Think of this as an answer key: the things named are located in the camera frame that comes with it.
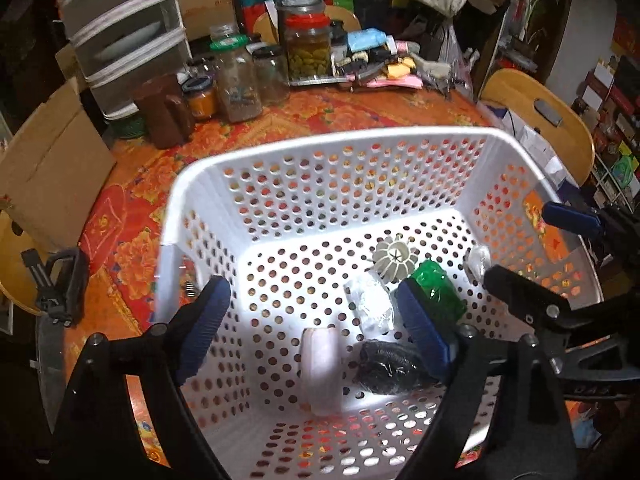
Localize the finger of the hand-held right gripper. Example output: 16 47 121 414
483 265 578 335
542 201 613 239

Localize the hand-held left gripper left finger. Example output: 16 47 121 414
47 275 233 480

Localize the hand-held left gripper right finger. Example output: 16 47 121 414
394 277 577 480

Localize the green foil packet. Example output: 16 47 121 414
410 259 469 327

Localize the black patterned soft packet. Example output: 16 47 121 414
359 339 446 395

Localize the white packet with cartoon print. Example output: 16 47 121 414
344 270 408 342

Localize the white ribbed soft ball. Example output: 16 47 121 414
374 239 419 284

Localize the pale pink soft roll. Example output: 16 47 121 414
301 327 344 417

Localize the white perforated plastic basket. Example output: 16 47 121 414
152 127 604 480

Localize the white paper box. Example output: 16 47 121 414
500 105 569 187

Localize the shelf of boxed goods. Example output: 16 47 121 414
574 55 640 207

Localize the black clamp tool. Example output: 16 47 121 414
21 247 90 329

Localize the clear plastic bag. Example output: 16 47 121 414
440 20 477 97

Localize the green coil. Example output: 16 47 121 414
107 114 147 141

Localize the brown jug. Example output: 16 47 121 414
132 80 196 150

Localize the pink flat packet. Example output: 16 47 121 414
367 75 424 91

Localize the open cardboard box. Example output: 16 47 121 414
0 77 117 252

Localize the small orange jar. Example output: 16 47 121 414
182 76 219 120

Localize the glass jar with green lid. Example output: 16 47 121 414
210 35 264 124

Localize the empty clear glass jar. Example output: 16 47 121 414
252 46 291 107

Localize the blue tissue pack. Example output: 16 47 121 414
347 29 389 54

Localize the grey plastic drawer tower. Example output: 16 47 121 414
52 0 194 122

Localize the closed cardboard box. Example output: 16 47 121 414
175 0 237 42

